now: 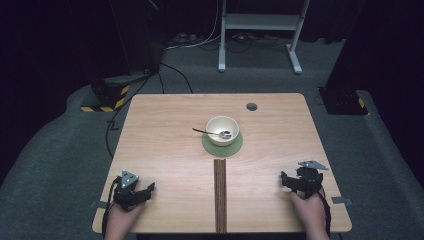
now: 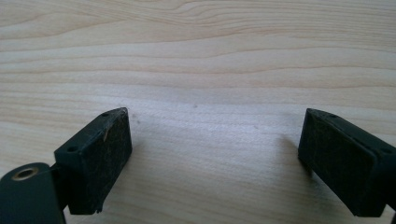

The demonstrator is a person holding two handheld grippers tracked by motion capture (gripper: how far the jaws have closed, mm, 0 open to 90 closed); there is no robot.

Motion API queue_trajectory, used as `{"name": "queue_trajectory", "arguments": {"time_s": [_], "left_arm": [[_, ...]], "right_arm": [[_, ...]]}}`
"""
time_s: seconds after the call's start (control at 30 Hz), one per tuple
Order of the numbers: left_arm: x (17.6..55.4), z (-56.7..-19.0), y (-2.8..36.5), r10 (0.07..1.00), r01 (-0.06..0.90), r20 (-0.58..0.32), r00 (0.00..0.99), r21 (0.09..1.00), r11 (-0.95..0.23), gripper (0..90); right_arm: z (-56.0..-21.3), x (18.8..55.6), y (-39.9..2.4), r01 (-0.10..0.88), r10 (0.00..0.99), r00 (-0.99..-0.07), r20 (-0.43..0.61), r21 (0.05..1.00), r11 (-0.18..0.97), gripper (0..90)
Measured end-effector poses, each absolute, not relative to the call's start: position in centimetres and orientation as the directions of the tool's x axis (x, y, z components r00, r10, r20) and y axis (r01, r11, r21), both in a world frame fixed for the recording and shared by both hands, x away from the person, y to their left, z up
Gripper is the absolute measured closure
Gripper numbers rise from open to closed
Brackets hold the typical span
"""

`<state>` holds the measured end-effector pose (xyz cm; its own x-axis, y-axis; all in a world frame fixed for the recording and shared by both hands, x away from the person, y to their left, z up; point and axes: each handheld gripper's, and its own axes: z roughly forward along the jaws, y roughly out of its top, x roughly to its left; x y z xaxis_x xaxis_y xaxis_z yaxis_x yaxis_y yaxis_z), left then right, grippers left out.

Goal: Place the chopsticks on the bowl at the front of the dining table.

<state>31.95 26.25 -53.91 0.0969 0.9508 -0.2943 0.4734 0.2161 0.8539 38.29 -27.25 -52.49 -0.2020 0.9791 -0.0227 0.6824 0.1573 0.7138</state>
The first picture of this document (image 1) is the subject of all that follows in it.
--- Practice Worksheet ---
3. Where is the long black floor cable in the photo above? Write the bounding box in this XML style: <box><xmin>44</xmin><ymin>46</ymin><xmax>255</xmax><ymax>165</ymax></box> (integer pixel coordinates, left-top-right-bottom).
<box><xmin>105</xmin><ymin>71</ymin><xmax>158</xmax><ymax>159</ymax></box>

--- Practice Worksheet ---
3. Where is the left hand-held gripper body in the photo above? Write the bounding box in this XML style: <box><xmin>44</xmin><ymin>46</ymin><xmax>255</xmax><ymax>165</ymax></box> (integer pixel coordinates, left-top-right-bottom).
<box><xmin>112</xmin><ymin>169</ymin><xmax>148</xmax><ymax>212</ymax></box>

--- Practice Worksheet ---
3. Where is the cream ceramic bowl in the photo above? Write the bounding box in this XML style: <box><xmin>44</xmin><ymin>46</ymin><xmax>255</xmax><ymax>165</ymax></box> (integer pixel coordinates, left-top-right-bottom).
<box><xmin>205</xmin><ymin>115</ymin><xmax>240</xmax><ymax>147</ymax></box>

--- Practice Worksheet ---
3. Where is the grey tape piece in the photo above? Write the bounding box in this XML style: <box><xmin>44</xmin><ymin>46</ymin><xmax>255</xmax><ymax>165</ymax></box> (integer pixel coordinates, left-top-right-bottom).
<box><xmin>331</xmin><ymin>196</ymin><xmax>354</xmax><ymax>206</ymax></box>
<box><xmin>89</xmin><ymin>200</ymin><xmax>110</xmax><ymax>210</ymax></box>

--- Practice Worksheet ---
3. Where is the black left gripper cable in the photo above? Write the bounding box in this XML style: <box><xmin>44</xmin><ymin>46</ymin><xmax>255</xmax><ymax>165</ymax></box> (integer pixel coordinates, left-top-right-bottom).
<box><xmin>101</xmin><ymin>175</ymin><xmax>122</xmax><ymax>238</ymax></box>

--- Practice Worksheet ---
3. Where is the person's right hand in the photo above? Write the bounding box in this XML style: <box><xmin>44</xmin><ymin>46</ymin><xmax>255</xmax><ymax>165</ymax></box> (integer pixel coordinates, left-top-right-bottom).
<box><xmin>289</xmin><ymin>191</ymin><xmax>328</xmax><ymax>232</ymax></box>

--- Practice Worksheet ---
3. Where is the person's left hand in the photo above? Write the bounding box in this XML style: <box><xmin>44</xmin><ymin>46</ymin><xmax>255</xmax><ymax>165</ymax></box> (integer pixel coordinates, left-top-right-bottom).
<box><xmin>105</xmin><ymin>199</ymin><xmax>146</xmax><ymax>236</ymax></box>

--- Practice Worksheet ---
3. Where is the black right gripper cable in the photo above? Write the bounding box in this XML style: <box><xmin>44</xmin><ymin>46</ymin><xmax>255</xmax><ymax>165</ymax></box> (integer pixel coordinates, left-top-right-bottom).
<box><xmin>315</xmin><ymin>185</ymin><xmax>332</xmax><ymax>238</ymax></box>

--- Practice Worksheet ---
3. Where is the short black floor cable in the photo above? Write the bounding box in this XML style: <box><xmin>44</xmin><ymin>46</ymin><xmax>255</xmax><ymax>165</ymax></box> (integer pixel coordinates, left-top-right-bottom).
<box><xmin>158</xmin><ymin>61</ymin><xmax>195</xmax><ymax>95</ymax></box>

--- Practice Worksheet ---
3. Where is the round green coaster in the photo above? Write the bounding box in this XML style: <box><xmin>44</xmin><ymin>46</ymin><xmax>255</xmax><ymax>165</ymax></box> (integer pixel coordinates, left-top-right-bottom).
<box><xmin>201</xmin><ymin>131</ymin><xmax>244</xmax><ymax>158</ymax></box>

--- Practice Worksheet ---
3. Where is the metal spoon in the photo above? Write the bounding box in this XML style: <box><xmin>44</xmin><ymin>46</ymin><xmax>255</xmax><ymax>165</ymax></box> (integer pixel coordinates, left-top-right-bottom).
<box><xmin>191</xmin><ymin>127</ymin><xmax>233</xmax><ymax>140</ymax></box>

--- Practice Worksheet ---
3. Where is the tangle of black cables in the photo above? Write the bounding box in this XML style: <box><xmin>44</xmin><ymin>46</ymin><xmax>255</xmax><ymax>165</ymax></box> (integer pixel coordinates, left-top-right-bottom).
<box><xmin>225</xmin><ymin>31</ymin><xmax>290</xmax><ymax>54</ymax></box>

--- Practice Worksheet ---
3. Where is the white metal stand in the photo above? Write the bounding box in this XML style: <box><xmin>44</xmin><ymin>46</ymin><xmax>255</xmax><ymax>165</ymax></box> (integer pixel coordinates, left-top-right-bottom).
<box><xmin>217</xmin><ymin>0</ymin><xmax>312</xmax><ymax>75</ymax></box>

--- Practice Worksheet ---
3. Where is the white floor cable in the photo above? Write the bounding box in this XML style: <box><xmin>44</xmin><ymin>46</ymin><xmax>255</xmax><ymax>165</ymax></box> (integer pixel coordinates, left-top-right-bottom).
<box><xmin>164</xmin><ymin>0</ymin><xmax>224</xmax><ymax>52</ymax></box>

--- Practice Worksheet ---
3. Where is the black stand with striped base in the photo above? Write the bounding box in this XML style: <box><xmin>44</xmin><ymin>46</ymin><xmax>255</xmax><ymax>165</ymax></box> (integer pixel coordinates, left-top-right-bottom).
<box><xmin>317</xmin><ymin>0</ymin><xmax>424</xmax><ymax>117</ymax></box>
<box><xmin>66</xmin><ymin>0</ymin><xmax>162</xmax><ymax>114</ymax></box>

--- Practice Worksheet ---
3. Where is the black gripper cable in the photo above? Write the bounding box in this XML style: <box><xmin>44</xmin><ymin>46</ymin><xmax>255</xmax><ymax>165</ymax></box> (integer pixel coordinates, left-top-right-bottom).
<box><xmin>315</xmin><ymin>185</ymin><xmax>332</xmax><ymax>238</ymax></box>
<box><xmin>101</xmin><ymin>175</ymin><xmax>122</xmax><ymax>238</ymax></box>

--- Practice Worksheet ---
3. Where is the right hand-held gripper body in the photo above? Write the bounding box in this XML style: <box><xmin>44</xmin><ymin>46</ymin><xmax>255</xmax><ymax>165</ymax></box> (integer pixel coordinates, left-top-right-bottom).
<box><xmin>294</xmin><ymin>160</ymin><xmax>330</xmax><ymax>199</ymax></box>

